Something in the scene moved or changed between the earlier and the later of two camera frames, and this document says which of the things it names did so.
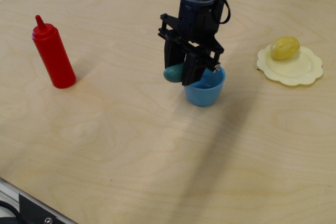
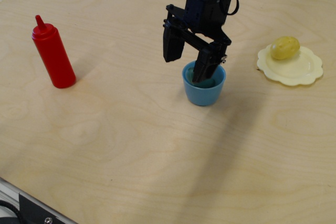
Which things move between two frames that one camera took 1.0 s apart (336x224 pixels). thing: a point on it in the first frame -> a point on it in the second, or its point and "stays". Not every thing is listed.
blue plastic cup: (207, 92) stays
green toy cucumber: (174, 73) -> (203, 83)
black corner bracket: (31, 212) stays
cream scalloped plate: (302, 68) stays
